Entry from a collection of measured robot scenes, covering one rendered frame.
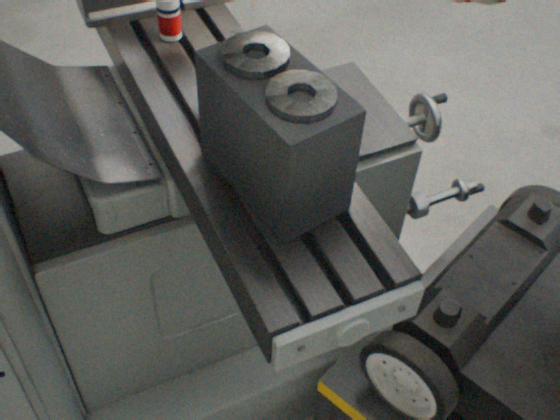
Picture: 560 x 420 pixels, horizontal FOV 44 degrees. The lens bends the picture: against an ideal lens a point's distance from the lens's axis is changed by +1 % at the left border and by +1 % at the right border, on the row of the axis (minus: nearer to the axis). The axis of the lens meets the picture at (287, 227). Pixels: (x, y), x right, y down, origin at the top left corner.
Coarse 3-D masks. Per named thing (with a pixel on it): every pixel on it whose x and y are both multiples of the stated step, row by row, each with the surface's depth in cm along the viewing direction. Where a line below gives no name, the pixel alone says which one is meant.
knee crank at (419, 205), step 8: (456, 184) 161; (464, 184) 160; (472, 184) 162; (480, 184) 165; (416, 192) 158; (440, 192) 160; (448, 192) 160; (456, 192) 161; (464, 192) 160; (472, 192) 164; (416, 200) 156; (424, 200) 156; (432, 200) 159; (440, 200) 160; (464, 200) 162; (408, 208) 157; (416, 208) 156; (424, 208) 156; (416, 216) 158
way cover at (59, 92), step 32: (0, 64) 111; (32, 64) 121; (0, 96) 102; (32, 96) 112; (64, 96) 121; (96, 96) 124; (0, 128) 93; (32, 128) 105; (64, 128) 112; (96, 128) 118; (128, 128) 120; (64, 160) 105; (96, 160) 112; (128, 160) 114
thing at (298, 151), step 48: (240, 48) 91; (288, 48) 92; (240, 96) 87; (288, 96) 86; (336, 96) 86; (240, 144) 93; (288, 144) 82; (336, 144) 88; (240, 192) 101; (288, 192) 88; (336, 192) 95; (288, 240) 96
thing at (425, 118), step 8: (416, 96) 159; (424, 96) 157; (440, 96) 157; (416, 104) 161; (424, 104) 157; (432, 104) 155; (416, 112) 162; (424, 112) 159; (432, 112) 155; (440, 112) 155; (408, 120) 158; (416, 120) 158; (424, 120) 159; (432, 120) 156; (440, 120) 155; (416, 128) 164; (424, 128) 161; (432, 128) 157; (440, 128) 156; (424, 136) 161; (432, 136) 158
